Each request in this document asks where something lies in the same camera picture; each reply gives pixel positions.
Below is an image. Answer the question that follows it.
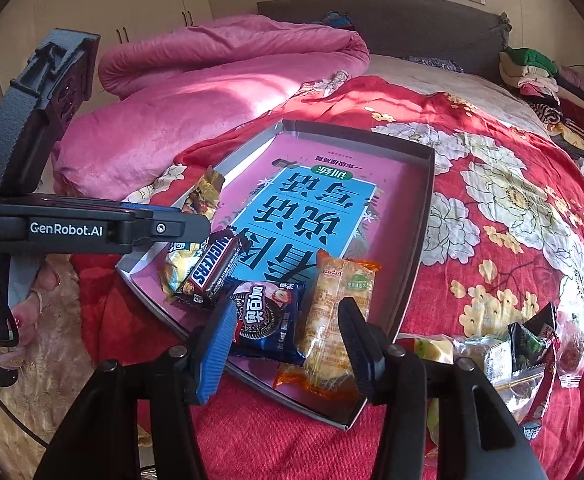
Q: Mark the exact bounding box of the brown chocolate bar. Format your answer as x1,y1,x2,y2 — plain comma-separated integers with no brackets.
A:
172,232,245,311

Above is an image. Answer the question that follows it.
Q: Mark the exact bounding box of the orange pastry packet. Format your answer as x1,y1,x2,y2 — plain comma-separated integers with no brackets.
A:
274,249,383,396

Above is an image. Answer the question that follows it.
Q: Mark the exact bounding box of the tan plush toy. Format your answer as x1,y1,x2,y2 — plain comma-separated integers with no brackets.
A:
0,255,140,461

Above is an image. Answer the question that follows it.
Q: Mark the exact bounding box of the pink quilt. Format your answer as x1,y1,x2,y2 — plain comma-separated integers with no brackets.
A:
52,14,373,202

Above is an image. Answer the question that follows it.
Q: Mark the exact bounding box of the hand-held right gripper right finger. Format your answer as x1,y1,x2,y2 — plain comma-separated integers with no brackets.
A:
338,297,550,480

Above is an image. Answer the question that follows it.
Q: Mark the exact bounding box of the clear plastic packet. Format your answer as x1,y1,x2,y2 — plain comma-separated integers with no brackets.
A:
492,367,548,442

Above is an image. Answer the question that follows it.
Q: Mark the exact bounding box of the clear packet brown sweet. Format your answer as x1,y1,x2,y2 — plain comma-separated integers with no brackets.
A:
553,310,584,392

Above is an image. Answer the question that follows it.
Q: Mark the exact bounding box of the person's left hand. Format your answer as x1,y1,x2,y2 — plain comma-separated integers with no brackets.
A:
0,262,64,361

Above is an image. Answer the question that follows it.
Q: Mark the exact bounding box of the patterned purple cloth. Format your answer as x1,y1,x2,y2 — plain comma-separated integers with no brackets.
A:
404,55,466,74

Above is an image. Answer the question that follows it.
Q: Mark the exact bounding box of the pile of folded clothes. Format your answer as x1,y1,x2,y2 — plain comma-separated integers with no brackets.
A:
499,46,584,161

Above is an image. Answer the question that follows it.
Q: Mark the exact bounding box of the pink box lid tray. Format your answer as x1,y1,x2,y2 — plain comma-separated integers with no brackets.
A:
116,119,437,432

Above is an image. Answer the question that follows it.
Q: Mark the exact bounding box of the blue purple cloth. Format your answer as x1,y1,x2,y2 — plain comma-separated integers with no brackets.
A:
317,10,353,29

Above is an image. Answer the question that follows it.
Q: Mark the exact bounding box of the grey bed headboard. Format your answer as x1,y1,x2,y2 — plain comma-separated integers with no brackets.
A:
257,0,512,81

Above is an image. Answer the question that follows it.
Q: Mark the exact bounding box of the light green cake packet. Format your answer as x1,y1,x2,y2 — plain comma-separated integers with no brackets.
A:
411,336,455,364

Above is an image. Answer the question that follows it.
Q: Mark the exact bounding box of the dark green snack packet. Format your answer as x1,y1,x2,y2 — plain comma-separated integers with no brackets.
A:
508,302,558,377

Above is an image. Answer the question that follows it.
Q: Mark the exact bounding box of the yellow snack packet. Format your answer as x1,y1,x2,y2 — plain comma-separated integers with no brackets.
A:
161,166,223,297

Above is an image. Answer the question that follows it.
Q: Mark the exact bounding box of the clear crispy rice packet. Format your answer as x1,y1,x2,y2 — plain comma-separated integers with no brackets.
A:
452,337,513,382

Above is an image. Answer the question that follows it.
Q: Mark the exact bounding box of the dark blue cookie packet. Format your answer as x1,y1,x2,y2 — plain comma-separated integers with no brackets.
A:
224,280,307,367

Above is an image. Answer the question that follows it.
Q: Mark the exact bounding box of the cream wardrobe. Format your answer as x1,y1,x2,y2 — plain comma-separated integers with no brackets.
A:
0,0,213,116

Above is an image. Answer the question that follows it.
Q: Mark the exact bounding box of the red floral blanket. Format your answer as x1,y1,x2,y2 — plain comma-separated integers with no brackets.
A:
69,75,584,480

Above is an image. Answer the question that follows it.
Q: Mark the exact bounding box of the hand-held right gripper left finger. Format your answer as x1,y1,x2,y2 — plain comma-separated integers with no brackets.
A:
34,300,237,480

